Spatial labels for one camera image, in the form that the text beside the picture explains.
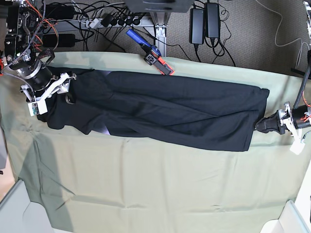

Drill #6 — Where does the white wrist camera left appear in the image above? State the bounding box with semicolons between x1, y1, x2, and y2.
290;136;306;155

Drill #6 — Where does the black adapter at left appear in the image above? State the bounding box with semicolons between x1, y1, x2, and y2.
42;34;77;48

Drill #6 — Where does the blue orange bar clamp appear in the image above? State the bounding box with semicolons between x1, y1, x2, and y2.
126;29;174;75

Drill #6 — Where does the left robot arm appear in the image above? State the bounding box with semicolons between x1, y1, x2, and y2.
256;0;311;107

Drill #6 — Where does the white bin corner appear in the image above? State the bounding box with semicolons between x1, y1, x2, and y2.
0;180;54;233
260;200;311;233

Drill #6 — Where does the white bin left corner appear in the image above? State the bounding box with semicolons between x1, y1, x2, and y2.
0;180;54;233

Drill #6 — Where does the grey cable on carpet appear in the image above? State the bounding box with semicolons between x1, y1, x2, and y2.
255;0;311;68

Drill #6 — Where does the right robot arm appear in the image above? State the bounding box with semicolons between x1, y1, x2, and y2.
0;0;76;104

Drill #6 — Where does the light green table cloth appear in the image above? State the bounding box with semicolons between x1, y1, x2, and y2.
0;50;311;233

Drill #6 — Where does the white power strip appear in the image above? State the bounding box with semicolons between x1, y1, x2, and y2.
79;15;143;29

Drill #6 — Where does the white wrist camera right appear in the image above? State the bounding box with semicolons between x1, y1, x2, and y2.
27;99;48;116

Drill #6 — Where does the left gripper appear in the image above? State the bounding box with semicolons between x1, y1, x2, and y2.
255;102;304;143

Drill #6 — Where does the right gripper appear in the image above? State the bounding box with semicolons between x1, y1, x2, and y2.
20;72;77;105

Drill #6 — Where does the black power adapter brick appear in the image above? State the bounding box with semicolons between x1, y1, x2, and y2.
189;8;204;45

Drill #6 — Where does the white bin right corner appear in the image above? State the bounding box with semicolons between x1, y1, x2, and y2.
260;200;311;233

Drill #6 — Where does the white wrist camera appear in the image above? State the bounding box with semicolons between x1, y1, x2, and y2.
27;99;48;116
290;136;306;155

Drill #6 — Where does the dark navy T-shirt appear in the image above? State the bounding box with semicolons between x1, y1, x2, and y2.
37;69;269;151

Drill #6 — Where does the aluminium frame post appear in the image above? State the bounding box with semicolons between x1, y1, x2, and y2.
150;12;171;57

